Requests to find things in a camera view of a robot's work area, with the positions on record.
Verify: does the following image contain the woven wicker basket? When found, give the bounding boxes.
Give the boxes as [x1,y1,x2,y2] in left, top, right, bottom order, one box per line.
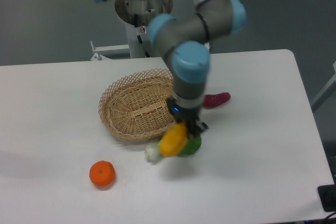
[98,69,175,143]

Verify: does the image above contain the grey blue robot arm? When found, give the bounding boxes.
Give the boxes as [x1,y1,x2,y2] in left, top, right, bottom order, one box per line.
[95,0,246,136]

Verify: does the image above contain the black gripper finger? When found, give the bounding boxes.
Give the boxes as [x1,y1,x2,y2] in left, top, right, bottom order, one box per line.
[187,119,208,136]

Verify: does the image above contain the black device at table edge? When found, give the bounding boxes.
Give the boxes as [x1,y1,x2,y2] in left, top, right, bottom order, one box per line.
[317,184,335,212]

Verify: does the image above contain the yellow mango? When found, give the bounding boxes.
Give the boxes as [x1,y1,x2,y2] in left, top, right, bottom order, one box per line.
[159,122,188,157]

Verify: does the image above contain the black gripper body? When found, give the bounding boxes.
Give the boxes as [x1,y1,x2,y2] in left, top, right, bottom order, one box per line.
[166,97,201,128]

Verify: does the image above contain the orange tangerine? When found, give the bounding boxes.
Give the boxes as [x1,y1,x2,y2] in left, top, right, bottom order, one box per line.
[89,161,116,188]

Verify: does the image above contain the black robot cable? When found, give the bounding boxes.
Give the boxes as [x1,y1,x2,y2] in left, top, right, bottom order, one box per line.
[133,13,151,58]

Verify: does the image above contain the white metal frame right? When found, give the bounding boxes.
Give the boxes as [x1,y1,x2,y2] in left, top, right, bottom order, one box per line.
[310,62,335,113]

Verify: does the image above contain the purple sweet potato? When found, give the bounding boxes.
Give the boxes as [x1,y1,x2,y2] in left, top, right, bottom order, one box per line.
[203,92,231,109]

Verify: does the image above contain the green bok choy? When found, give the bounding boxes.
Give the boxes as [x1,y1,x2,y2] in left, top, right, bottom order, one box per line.
[144,136,202,162]

